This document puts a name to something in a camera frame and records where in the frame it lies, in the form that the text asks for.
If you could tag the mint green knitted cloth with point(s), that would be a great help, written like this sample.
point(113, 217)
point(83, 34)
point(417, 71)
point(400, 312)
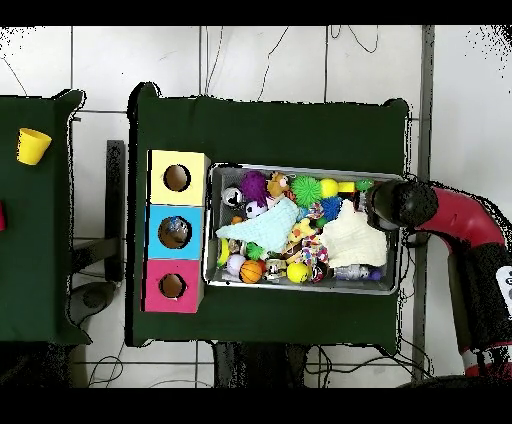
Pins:
point(268, 230)

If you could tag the clear plastic bottle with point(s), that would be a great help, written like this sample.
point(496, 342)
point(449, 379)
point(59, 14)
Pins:
point(176, 226)

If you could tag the cream knitted cloth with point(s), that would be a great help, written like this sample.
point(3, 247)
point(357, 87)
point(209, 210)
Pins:
point(354, 240)

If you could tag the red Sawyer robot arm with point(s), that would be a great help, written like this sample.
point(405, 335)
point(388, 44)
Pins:
point(460, 220)

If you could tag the wooden three-hole box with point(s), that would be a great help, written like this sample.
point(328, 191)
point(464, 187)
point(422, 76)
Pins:
point(176, 198)

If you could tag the silver mesh bin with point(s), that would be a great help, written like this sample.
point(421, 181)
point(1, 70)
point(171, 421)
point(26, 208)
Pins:
point(394, 276)

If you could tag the toy soccer ball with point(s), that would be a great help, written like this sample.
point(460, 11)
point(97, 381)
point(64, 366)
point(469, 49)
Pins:
point(255, 210)

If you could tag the purple spiky ball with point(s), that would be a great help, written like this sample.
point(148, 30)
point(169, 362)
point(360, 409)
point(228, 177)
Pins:
point(254, 187)

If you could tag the silver drink can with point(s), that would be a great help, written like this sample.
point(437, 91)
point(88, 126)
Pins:
point(232, 196)

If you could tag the yellow plush duck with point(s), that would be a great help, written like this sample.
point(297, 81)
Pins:
point(300, 232)

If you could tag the green koosh ball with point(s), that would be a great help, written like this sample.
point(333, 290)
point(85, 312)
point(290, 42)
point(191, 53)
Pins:
point(306, 191)

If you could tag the white toy baseball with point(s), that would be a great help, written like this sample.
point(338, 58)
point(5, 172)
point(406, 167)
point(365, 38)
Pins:
point(236, 264)

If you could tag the orange toy basketball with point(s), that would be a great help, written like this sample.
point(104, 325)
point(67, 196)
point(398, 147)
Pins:
point(250, 272)

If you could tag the blue koosh ball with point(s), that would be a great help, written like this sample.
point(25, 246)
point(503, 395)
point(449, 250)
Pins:
point(331, 208)

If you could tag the yellow smooth ball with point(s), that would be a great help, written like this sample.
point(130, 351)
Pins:
point(329, 188)

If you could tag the dark green table cloth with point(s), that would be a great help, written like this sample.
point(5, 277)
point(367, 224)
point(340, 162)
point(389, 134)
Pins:
point(280, 132)

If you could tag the black stand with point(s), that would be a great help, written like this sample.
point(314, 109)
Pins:
point(116, 200)

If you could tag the dark green side-table cloth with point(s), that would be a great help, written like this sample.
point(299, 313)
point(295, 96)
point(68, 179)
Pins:
point(36, 240)

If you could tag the yellow plastic cup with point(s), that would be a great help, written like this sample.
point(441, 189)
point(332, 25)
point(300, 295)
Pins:
point(32, 148)

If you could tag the pink cup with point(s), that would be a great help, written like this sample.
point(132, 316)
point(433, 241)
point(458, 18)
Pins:
point(2, 218)

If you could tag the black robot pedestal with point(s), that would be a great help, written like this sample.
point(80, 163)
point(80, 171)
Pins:
point(248, 368)

